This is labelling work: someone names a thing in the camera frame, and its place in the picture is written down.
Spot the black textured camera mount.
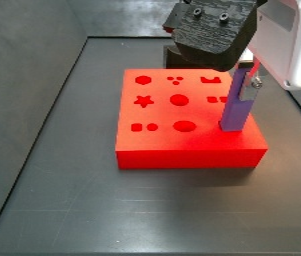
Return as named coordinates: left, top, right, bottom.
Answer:
left=162, top=0, right=267, bottom=71

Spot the dark grey curved foam block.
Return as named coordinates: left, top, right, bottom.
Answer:
left=163, top=45, right=199, bottom=69

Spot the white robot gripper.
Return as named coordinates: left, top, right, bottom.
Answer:
left=239, top=0, right=301, bottom=101

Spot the red shape sorter block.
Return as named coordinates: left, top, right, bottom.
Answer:
left=115, top=69, right=267, bottom=169

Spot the purple rectangular peg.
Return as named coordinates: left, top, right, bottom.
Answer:
left=219, top=68, right=253, bottom=132

